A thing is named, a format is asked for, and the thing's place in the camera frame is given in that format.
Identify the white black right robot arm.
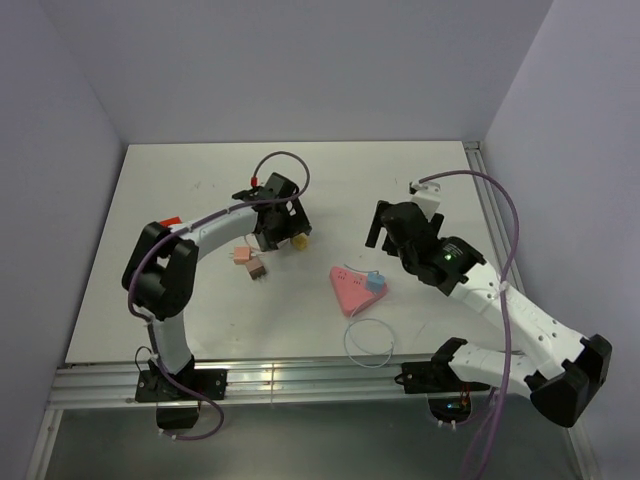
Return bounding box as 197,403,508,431
365,201,613,428

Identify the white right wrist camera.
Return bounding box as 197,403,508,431
409,180,441,220

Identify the blue charger plug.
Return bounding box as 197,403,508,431
365,271,386,294

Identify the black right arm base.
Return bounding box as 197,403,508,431
394,361,495,426

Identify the pink triangular power strip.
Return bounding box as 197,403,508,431
329,266,388,318

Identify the aluminium table frame rail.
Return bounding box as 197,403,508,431
44,141,601,480

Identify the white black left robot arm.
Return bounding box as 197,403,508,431
122,173,312,399

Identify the yellow charger plug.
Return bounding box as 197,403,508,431
291,233,309,251

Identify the pink charger plug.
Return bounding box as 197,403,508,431
231,246,253,265

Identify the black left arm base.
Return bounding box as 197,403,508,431
134,360,228,433

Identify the brown charger plug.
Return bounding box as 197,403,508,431
245,257,267,280

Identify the red cube adapter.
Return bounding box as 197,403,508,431
159,216,182,228

